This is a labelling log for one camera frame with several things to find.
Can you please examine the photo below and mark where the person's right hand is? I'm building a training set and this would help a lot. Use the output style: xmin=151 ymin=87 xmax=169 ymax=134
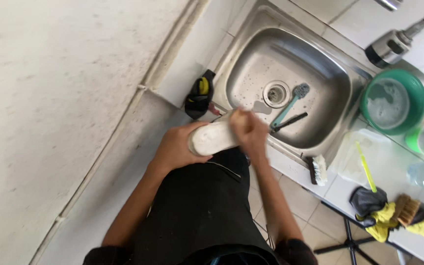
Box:
xmin=229 ymin=109 xmax=270 ymax=159

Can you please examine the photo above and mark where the person's left hand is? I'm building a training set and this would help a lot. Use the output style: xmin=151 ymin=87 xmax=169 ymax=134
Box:
xmin=156 ymin=121 xmax=213 ymax=171

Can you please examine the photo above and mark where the white shoe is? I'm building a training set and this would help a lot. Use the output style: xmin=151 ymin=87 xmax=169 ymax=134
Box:
xmin=188 ymin=110 xmax=243 ymax=157

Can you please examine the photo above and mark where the black and yellow shoe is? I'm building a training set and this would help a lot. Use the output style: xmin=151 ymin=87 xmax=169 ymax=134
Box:
xmin=184 ymin=69 xmax=221 ymax=120

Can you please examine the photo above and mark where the stainless steel sink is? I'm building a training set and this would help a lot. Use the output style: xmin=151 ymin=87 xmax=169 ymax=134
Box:
xmin=212 ymin=4 xmax=374 ymax=166

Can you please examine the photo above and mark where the white bristle scrub brush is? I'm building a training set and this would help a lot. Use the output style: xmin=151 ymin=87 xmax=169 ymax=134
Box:
xmin=305 ymin=154 xmax=328 ymax=187

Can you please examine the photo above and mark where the person's black apron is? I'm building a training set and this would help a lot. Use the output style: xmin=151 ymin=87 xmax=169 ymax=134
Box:
xmin=83 ymin=147 xmax=317 ymax=265

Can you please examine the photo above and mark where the clear plastic container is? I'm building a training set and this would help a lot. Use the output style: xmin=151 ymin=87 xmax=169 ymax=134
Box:
xmin=335 ymin=128 xmax=392 ymax=186

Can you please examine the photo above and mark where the yellow toothbrush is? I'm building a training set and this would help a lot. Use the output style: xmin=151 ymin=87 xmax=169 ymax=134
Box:
xmin=356 ymin=141 xmax=378 ymax=193

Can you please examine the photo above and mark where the green basin with soapy water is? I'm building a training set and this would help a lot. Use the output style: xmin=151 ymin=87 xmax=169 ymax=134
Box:
xmin=360 ymin=68 xmax=424 ymax=135

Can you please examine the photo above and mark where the black tripod stand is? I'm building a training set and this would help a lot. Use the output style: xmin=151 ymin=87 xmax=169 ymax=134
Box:
xmin=302 ymin=187 xmax=415 ymax=265

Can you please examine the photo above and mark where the yellow and black cloth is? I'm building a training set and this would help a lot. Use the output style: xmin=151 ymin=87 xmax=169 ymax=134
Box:
xmin=349 ymin=186 xmax=424 ymax=243

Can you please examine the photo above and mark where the chrome faucet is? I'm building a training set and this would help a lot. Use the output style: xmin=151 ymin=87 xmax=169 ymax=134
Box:
xmin=365 ymin=0 xmax=424 ymax=69

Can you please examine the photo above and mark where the wooden scrub brush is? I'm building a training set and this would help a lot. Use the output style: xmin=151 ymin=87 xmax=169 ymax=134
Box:
xmin=391 ymin=194 xmax=422 ymax=227

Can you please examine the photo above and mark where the black handled brush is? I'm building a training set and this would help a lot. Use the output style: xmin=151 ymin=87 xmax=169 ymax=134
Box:
xmin=270 ymin=112 xmax=308 ymax=134

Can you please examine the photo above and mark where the teal handled brush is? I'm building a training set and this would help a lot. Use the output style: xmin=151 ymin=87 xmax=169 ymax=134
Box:
xmin=270 ymin=83 xmax=310 ymax=129

